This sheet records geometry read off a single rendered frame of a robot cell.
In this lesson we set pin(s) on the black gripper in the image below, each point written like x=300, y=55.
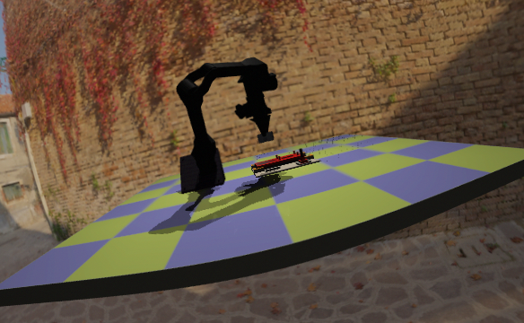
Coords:
x=259, y=111

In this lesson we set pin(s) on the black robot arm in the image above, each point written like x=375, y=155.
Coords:
x=253, y=74

